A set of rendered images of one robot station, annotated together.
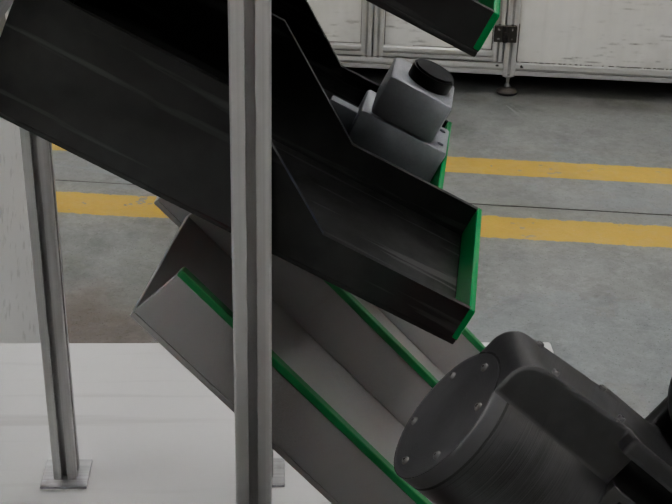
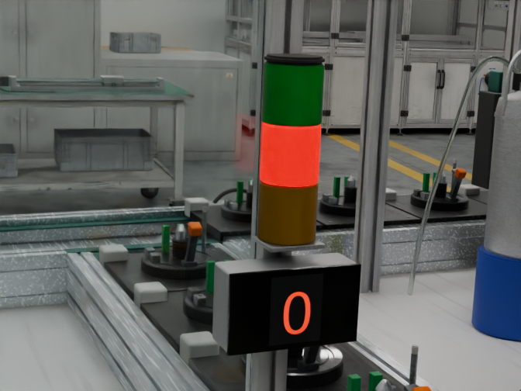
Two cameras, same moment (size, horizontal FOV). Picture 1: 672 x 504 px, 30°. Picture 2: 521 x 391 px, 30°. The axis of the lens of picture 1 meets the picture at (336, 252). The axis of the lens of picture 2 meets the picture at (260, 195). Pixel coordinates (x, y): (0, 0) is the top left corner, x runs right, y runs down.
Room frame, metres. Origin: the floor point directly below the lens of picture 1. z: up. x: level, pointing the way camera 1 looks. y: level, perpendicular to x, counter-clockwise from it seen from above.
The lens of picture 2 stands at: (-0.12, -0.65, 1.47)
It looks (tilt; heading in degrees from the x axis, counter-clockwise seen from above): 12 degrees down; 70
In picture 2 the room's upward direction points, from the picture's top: 2 degrees clockwise
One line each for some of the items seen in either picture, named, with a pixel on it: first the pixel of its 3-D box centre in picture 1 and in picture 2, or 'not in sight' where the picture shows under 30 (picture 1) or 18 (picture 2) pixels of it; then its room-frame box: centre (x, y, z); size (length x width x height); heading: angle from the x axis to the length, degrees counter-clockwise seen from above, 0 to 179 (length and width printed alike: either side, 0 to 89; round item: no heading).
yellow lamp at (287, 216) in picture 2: not in sight; (288, 210); (0.18, 0.10, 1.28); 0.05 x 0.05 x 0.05
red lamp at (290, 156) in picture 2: not in sight; (290, 152); (0.18, 0.10, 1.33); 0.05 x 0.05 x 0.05
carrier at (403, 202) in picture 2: not in sight; (440, 187); (1.07, 1.37, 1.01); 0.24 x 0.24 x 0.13; 3
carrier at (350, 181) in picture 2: not in sight; (350, 192); (0.83, 1.36, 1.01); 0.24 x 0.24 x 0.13; 3
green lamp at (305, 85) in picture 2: not in sight; (292, 92); (0.18, 0.10, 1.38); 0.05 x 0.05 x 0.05
